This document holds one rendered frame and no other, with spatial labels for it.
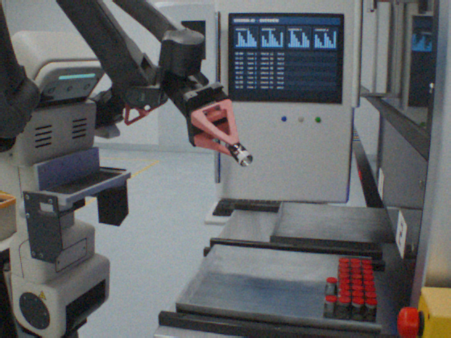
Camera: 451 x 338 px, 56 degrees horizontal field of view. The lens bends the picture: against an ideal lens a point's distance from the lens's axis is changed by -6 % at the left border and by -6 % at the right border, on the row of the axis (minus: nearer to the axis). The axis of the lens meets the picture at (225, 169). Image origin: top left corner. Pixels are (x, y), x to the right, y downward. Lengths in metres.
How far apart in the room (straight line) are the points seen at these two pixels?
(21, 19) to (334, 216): 6.95
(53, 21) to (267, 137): 6.08
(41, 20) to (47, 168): 6.58
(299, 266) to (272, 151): 0.72
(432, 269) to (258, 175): 1.09
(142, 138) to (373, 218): 5.70
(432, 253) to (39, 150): 0.81
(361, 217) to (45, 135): 0.86
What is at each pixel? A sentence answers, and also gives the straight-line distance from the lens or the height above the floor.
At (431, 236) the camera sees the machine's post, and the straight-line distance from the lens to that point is 0.62.
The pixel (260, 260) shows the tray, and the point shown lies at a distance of 0.99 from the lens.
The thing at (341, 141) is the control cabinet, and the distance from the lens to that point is 1.62.
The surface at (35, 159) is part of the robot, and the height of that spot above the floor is 1.11.
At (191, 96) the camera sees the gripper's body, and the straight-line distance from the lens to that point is 0.68.
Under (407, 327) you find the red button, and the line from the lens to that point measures 0.59.
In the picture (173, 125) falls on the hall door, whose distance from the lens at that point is 6.56.
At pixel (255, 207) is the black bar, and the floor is 0.89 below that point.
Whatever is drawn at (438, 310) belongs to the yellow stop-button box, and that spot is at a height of 1.03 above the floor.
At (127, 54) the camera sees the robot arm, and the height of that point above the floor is 1.32.
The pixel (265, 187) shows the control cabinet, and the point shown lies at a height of 0.86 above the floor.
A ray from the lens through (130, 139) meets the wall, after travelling 6.87.
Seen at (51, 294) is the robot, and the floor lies 0.79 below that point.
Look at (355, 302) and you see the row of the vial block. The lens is 0.78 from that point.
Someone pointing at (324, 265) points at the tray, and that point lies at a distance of 0.98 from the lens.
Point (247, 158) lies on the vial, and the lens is 0.64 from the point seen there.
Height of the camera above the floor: 1.31
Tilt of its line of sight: 14 degrees down
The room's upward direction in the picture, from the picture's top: straight up
